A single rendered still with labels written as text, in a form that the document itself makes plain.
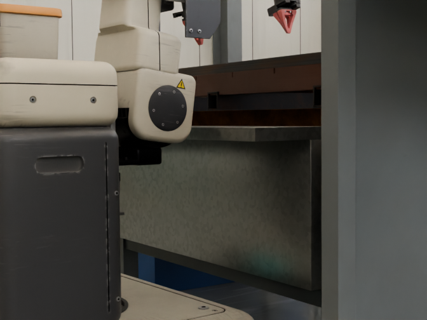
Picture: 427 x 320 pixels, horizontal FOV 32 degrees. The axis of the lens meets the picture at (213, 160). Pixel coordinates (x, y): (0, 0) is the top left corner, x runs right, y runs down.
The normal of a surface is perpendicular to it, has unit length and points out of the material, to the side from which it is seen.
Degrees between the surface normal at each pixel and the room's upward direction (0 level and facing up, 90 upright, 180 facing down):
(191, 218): 90
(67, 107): 90
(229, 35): 90
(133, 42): 82
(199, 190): 90
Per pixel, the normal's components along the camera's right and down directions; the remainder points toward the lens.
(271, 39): 0.61, 0.04
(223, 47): -0.79, 0.04
